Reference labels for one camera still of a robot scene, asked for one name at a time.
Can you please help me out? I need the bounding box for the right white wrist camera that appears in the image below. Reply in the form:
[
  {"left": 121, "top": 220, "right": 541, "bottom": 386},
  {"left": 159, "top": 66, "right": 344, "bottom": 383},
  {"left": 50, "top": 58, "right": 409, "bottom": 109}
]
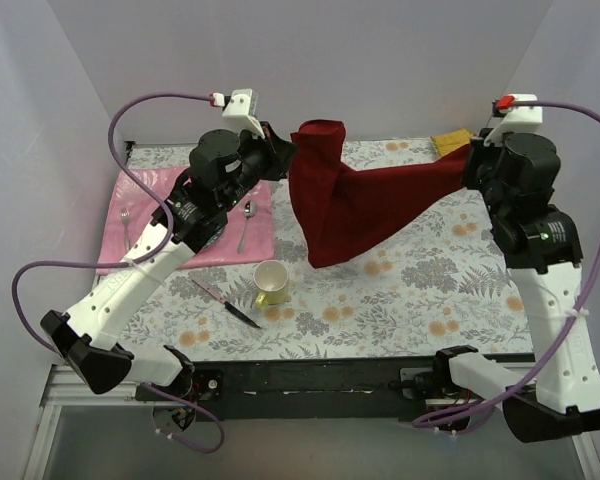
[{"left": 480, "top": 93, "right": 543, "bottom": 147}]

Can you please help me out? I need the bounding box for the purple cable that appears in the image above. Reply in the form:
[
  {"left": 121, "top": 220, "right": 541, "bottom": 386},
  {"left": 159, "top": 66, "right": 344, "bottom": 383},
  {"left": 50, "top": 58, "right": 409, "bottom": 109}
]
[
  {"left": 411, "top": 101, "right": 600, "bottom": 431},
  {"left": 11, "top": 91, "right": 226, "bottom": 454}
]

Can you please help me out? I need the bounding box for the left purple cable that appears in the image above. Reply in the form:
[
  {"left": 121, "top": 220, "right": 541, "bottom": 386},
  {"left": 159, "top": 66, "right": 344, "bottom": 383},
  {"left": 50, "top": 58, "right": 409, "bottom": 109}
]
[{"left": 11, "top": 91, "right": 226, "bottom": 454}]

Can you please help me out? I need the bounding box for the aluminium frame rail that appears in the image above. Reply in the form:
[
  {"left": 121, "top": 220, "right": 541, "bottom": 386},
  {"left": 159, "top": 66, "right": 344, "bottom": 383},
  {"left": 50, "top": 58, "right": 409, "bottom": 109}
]
[{"left": 22, "top": 364, "right": 156, "bottom": 480}]

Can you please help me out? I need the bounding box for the dark red cloth napkin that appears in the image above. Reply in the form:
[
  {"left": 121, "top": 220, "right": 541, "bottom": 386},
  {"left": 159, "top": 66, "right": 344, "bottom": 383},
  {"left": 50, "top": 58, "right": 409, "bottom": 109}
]
[{"left": 289, "top": 120, "right": 471, "bottom": 269}]

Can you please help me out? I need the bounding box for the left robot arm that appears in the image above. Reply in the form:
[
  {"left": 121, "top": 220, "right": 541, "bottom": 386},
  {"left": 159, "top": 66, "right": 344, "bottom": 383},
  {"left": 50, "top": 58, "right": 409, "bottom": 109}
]
[{"left": 41, "top": 123, "right": 297, "bottom": 400}]

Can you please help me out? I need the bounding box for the yellow bamboo tray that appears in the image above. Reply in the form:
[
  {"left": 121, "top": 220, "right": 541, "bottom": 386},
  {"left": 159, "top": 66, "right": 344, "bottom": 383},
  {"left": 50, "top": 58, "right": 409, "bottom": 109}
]
[{"left": 431, "top": 128, "right": 473, "bottom": 157}]

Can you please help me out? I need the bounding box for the pink placemat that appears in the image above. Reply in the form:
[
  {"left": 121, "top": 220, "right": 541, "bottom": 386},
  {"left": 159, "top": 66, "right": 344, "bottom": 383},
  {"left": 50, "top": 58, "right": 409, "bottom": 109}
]
[{"left": 98, "top": 173, "right": 275, "bottom": 269}]

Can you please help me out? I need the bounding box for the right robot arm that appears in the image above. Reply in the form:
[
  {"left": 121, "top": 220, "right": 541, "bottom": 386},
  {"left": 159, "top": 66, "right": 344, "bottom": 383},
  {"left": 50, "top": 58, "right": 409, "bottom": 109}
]
[{"left": 432, "top": 133, "right": 600, "bottom": 443}]

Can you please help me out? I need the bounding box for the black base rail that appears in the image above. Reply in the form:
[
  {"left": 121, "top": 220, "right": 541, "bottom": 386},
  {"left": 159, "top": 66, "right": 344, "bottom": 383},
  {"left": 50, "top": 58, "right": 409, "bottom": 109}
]
[{"left": 175, "top": 354, "right": 534, "bottom": 421}]

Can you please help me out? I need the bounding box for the yellow mug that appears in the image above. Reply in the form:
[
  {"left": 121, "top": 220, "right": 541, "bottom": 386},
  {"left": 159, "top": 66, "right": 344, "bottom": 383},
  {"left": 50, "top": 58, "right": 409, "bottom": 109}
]
[{"left": 253, "top": 260, "right": 289, "bottom": 308}]

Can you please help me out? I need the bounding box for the black blade knife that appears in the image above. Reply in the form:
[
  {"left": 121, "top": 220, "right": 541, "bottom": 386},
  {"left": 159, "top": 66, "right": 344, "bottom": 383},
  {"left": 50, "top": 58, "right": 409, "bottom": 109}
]
[{"left": 189, "top": 274, "right": 261, "bottom": 329}]

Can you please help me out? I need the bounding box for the white plate blue rim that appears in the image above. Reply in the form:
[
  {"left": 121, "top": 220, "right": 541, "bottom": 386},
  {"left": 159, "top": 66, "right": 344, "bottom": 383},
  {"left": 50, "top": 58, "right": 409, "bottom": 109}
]
[{"left": 201, "top": 227, "right": 226, "bottom": 251}]

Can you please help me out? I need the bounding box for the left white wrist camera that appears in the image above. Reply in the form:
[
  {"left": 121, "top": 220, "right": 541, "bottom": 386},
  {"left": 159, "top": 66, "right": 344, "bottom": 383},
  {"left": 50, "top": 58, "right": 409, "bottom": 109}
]
[{"left": 210, "top": 89, "right": 265, "bottom": 138}]

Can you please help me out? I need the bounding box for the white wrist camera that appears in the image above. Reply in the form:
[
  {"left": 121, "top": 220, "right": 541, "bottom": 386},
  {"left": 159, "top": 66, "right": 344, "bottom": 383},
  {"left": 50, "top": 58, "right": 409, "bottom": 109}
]
[
  {"left": 480, "top": 93, "right": 543, "bottom": 147},
  {"left": 210, "top": 89, "right": 265, "bottom": 138}
]

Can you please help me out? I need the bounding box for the silver spoon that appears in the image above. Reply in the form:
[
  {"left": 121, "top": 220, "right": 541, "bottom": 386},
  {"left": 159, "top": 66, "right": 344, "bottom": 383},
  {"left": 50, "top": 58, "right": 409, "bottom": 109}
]
[{"left": 236, "top": 200, "right": 257, "bottom": 254}]

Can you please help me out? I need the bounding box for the floral tablecloth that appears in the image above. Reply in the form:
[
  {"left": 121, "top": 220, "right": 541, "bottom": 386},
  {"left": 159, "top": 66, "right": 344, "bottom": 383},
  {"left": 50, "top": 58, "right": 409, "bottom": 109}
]
[{"left": 79, "top": 137, "right": 536, "bottom": 362}]

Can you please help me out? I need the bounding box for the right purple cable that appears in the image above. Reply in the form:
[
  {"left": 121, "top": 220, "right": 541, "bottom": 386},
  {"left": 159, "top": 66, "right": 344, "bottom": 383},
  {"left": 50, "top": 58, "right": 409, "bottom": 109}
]
[{"left": 411, "top": 101, "right": 600, "bottom": 431}]

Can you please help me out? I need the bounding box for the silver fork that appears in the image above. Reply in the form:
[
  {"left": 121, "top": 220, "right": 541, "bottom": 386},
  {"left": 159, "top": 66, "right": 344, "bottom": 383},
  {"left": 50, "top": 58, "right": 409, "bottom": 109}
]
[{"left": 120, "top": 207, "right": 131, "bottom": 252}]

